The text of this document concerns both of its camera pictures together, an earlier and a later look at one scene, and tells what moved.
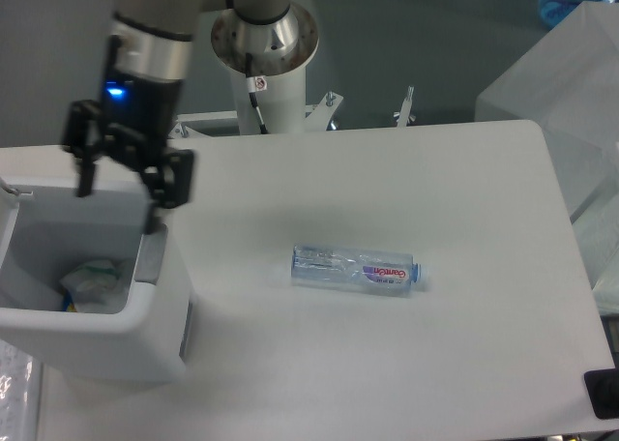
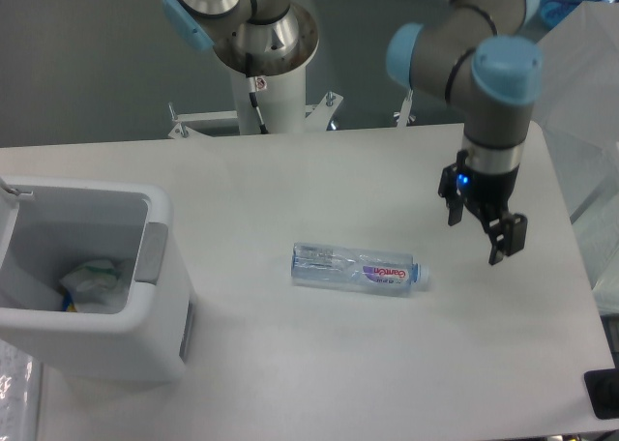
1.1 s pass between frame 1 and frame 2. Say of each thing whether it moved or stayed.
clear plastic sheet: stayed
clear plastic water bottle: stayed
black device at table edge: stayed
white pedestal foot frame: stayed
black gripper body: moved
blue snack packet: stayed
